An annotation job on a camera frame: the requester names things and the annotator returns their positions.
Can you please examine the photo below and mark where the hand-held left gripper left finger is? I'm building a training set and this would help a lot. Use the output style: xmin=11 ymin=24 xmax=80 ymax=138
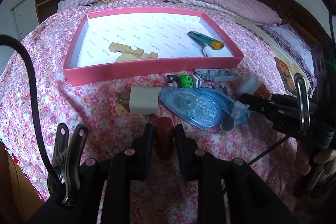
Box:
xmin=79 ymin=123 xmax=155 ymax=224

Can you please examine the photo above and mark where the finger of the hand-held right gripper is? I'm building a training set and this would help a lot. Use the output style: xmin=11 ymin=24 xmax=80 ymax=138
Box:
xmin=249 ymin=106 xmax=280 ymax=127
xmin=239 ymin=93 xmax=279 ymax=110

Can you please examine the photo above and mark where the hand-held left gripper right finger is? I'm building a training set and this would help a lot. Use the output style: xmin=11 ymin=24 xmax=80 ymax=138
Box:
xmin=175 ymin=124 xmax=292 ymax=224

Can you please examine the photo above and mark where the dark red small bottle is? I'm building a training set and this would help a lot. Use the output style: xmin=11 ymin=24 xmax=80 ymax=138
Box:
xmin=154 ymin=116 xmax=175 ymax=160

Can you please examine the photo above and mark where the white bottle orange label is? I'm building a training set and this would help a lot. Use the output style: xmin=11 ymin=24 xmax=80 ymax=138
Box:
xmin=238 ymin=74 xmax=272 ymax=100

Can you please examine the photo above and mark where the blue correction tape dispenser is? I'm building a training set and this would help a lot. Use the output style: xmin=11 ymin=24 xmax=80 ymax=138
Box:
xmin=158 ymin=87 xmax=235 ymax=130

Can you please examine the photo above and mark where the white charger plug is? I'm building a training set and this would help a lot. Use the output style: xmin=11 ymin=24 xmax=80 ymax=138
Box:
xmin=115 ymin=86 xmax=164 ymax=115

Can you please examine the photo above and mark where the grey toothed plastic strip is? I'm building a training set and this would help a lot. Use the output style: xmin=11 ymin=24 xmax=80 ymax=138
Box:
xmin=194 ymin=68 xmax=239 ymax=82

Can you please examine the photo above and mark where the toy figure keychain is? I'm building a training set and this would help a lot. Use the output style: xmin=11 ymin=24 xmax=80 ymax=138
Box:
xmin=166 ymin=72 xmax=208 ymax=89

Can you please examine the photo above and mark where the white earbud case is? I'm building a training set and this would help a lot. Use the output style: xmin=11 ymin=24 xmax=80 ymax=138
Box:
xmin=202 ymin=46 xmax=218 ymax=57

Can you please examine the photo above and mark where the pink shallow cardboard box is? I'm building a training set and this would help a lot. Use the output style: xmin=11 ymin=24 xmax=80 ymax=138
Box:
xmin=62 ymin=7 xmax=244 ymax=86

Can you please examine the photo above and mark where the green cartoon lighter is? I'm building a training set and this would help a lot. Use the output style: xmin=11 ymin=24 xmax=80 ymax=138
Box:
xmin=188 ymin=31 xmax=224 ymax=50

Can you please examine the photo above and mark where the round wooden piece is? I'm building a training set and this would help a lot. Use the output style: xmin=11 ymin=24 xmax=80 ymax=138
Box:
xmin=115 ymin=54 xmax=138 ymax=63

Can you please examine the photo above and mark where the notched wooden block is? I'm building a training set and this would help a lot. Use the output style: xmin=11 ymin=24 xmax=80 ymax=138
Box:
xmin=110 ymin=42 xmax=159 ymax=60

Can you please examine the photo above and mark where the person's right hand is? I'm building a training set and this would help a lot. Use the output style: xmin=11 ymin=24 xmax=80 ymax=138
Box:
xmin=294 ymin=140 xmax=336 ymax=195

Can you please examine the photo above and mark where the metal spring clip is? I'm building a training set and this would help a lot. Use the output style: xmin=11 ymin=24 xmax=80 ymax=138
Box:
xmin=47 ymin=123 xmax=88 ymax=206
xmin=294 ymin=73 xmax=311 ymax=132

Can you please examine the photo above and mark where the small picture book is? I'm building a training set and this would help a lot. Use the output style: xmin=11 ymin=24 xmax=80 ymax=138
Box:
xmin=274 ymin=56 xmax=298 ymax=96

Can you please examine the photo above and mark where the beige cartoon bedsheet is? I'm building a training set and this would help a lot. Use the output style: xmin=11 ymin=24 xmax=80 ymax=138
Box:
xmin=231 ymin=14 xmax=315 ymax=98

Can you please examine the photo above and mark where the purple frilled pillow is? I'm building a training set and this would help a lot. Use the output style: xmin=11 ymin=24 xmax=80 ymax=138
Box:
xmin=262 ymin=24 xmax=317 ymax=83

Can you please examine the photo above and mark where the dark wooden headboard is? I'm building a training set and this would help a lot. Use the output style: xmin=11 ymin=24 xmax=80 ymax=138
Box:
xmin=236 ymin=0 xmax=336 ymax=77

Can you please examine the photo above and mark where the white shelf unit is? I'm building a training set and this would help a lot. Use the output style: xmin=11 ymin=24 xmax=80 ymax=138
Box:
xmin=10 ymin=0 xmax=69 ymax=43

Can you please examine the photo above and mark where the thin black cable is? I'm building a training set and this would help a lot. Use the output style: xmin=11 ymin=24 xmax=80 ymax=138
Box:
xmin=222 ymin=135 xmax=292 ymax=195

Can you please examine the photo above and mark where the thick black cable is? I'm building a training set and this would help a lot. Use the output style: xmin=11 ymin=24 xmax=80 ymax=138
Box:
xmin=0 ymin=34 xmax=57 ymax=188

